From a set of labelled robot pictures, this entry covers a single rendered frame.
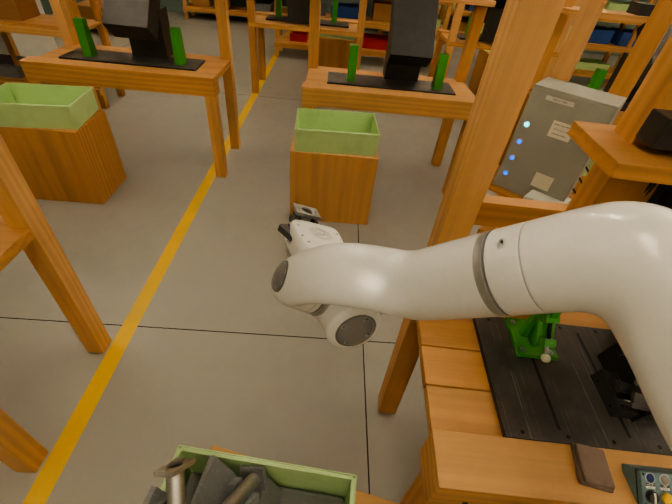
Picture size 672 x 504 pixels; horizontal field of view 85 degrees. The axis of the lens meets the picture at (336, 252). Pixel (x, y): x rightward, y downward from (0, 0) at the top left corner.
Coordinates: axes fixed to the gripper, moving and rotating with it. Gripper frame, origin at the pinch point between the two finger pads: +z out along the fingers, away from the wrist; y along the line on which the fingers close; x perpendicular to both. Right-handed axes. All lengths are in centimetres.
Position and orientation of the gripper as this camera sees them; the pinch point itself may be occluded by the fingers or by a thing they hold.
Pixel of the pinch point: (303, 221)
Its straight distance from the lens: 77.4
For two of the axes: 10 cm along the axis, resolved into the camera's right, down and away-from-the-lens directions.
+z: -3.0, -5.5, 7.8
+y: -8.7, -1.8, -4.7
